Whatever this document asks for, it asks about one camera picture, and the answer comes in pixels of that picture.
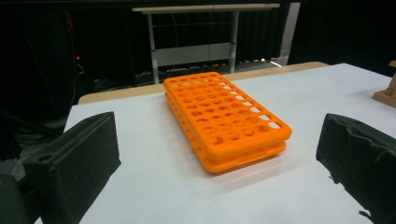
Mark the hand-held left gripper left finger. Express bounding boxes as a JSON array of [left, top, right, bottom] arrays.
[[22, 111, 122, 224]]

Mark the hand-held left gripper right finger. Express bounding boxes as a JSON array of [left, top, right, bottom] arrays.
[[316, 112, 396, 224]]

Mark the wooden test tube rack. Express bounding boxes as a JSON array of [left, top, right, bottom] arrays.
[[372, 60, 396, 109]]

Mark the orange test tube rack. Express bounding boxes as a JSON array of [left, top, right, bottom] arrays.
[[163, 71, 293, 175]]

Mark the white table mat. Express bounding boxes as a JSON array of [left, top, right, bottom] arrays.
[[34, 63, 396, 224]]

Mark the white metal desk frame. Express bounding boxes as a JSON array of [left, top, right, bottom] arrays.
[[131, 3, 281, 85]]

